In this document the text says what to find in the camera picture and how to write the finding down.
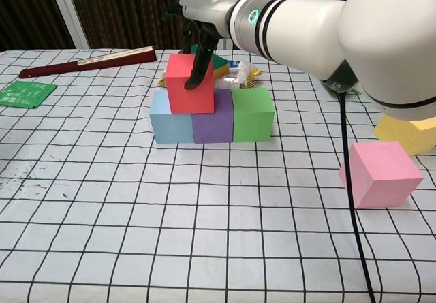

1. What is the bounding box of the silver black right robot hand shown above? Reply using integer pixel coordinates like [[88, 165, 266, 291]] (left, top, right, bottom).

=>
[[163, 0, 239, 91]]

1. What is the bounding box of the red foam cube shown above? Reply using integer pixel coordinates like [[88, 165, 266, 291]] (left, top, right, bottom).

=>
[[165, 53, 216, 115]]

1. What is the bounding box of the green foam cube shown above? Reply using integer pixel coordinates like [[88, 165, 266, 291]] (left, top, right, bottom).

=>
[[232, 88, 276, 144]]

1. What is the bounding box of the light blue foam cube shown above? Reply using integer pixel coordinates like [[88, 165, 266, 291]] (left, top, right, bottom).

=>
[[149, 90, 195, 144]]

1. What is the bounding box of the pink foam cube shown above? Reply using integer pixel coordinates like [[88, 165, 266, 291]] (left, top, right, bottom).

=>
[[338, 141, 424, 210]]

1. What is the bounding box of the green yellow sponge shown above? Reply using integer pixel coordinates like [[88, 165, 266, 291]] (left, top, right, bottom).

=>
[[189, 43, 230, 78]]

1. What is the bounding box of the white snack packet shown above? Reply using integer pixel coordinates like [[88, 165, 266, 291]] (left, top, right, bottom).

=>
[[157, 59, 263, 91]]

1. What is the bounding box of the purple foam cube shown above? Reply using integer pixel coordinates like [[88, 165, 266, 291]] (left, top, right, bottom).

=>
[[191, 88, 235, 144]]

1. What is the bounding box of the dark red folded fan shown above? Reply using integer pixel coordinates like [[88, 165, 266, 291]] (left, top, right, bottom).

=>
[[18, 46, 157, 79]]

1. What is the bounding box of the green flat sachet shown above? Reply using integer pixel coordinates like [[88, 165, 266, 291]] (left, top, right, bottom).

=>
[[0, 80, 58, 109]]

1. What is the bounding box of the white black checked tablecloth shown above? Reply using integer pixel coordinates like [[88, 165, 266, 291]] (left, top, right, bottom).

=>
[[0, 48, 436, 303]]

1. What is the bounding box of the yellow foam cube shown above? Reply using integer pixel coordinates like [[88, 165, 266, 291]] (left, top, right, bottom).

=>
[[373, 114, 436, 157]]

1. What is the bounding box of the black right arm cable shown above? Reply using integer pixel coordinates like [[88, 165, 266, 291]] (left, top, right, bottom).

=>
[[335, 90, 378, 303]]

